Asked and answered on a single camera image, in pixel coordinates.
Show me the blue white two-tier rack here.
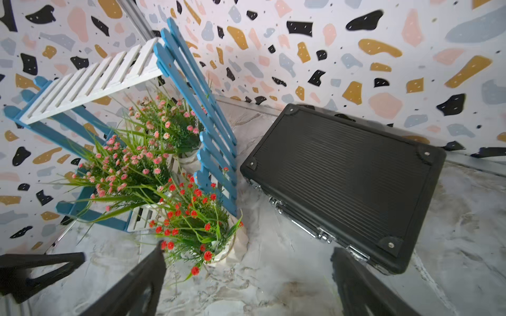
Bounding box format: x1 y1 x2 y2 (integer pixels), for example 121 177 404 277
4 18 237 215

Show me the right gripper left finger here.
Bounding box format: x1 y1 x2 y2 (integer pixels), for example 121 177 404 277
82 242 167 315

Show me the red flower pot by case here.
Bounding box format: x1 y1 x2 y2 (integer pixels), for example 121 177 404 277
150 176 247 280

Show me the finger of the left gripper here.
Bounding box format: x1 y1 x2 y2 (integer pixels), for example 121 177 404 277
1 252 86 304

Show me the black ribbed carrying case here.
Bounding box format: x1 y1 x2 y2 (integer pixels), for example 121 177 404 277
241 104 446 275

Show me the left aluminium corner post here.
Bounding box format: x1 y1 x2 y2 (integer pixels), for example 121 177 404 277
117 0 157 42

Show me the pink flower pot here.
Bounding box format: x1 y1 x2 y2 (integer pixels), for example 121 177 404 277
59 130 174 223
127 90 205 163

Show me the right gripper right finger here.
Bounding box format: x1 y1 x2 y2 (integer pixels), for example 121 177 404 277
331 248 419 315

